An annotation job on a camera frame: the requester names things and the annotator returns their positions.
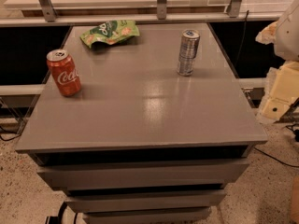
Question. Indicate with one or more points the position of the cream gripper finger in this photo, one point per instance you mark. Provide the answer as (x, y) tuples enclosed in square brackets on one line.
[(281, 91)]

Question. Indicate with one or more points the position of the red coke can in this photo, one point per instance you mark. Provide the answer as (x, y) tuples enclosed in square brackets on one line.
[(63, 71)]

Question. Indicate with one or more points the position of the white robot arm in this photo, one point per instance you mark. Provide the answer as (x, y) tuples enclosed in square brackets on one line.
[(284, 35)]

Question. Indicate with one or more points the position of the silver slim drink can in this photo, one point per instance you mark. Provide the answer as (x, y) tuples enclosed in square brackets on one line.
[(188, 51)]

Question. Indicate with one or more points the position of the grey drawer cabinet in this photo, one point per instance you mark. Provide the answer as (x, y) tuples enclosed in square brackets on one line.
[(140, 143)]

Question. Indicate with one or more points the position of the green chip bag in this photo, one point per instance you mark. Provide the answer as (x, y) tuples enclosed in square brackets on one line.
[(110, 32)]

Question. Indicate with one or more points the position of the metal railing frame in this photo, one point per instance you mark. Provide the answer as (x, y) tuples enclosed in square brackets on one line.
[(30, 13)]

